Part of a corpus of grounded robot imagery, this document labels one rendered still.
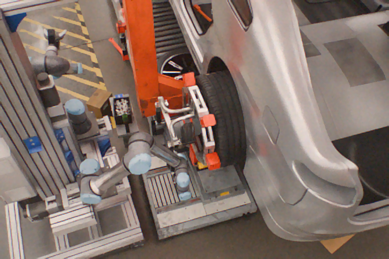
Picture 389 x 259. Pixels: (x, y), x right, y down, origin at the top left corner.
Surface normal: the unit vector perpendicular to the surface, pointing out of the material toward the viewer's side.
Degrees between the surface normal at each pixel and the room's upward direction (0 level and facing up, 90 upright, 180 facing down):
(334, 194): 14
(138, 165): 85
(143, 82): 90
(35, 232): 0
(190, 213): 0
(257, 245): 0
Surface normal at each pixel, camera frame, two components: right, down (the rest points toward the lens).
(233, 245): 0.02, -0.60
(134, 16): 0.30, 0.76
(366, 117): 0.12, -0.31
